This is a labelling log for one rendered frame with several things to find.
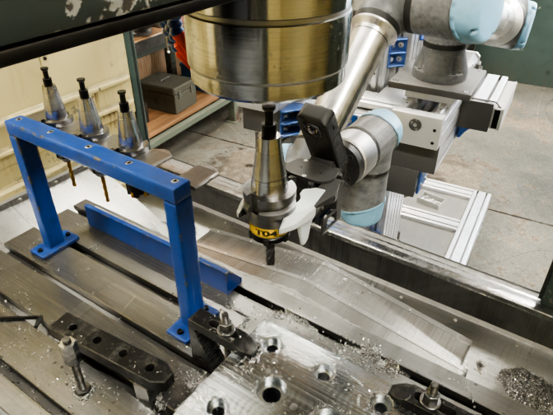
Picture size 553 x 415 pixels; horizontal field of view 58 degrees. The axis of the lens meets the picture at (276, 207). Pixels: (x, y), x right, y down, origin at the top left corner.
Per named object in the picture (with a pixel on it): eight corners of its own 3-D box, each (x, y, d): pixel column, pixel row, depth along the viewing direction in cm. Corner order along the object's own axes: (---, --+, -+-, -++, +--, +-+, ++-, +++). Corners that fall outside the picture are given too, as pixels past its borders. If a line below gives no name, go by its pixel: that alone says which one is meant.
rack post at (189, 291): (200, 303, 104) (186, 179, 88) (220, 314, 102) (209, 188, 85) (165, 333, 97) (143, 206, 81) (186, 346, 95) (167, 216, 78)
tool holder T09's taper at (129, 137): (113, 145, 93) (106, 110, 89) (132, 137, 96) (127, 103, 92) (129, 151, 90) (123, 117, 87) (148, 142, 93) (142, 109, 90)
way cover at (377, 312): (205, 241, 167) (202, 201, 158) (480, 366, 125) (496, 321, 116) (137, 294, 147) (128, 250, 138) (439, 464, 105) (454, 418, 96)
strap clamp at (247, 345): (204, 348, 94) (197, 290, 86) (262, 382, 88) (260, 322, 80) (192, 361, 92) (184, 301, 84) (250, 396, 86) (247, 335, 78)
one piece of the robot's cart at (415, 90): (416, 70, 165) (419, 50, 161) (487, 81, 156) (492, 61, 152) (379, 107, 139) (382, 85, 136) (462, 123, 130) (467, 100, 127)
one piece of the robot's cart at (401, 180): (417, 142, 177) (421, 118, 172) (446, 149, 173) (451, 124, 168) (383, 189, 151) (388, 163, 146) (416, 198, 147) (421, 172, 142)
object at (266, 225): (241, 228, 62) (240, 206, 60) (267, 210, 65) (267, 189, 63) (271, 244, 59) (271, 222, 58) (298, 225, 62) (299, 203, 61)
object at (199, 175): (201, 165, 90) (200, 160, 89) (224, 173, 87) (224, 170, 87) (173, 182, 85) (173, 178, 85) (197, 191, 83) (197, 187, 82)
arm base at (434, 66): (420, 63, 151) (425, 30, 146) (471, 72, 145) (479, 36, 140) (405, 78, 140) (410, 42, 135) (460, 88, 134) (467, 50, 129)
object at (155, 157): (156, 149, 95) (156, 145, 95) (177, 156, 93) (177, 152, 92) (128, 164, 90) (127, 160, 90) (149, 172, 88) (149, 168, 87)
